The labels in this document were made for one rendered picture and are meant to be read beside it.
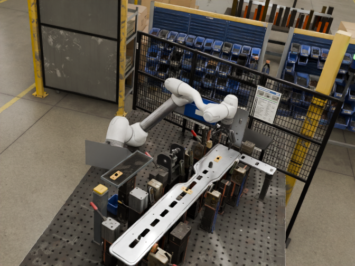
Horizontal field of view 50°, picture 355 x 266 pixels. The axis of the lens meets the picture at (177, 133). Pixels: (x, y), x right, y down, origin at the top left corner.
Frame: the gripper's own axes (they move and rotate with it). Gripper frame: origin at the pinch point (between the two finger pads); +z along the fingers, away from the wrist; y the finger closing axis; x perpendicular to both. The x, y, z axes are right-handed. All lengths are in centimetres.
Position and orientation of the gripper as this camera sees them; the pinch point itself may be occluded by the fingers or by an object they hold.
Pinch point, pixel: (221, 144)
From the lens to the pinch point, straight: 287.2
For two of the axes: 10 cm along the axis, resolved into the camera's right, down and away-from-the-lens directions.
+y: 8.4, 3.8, -4.0
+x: 5.4, -4.1, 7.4
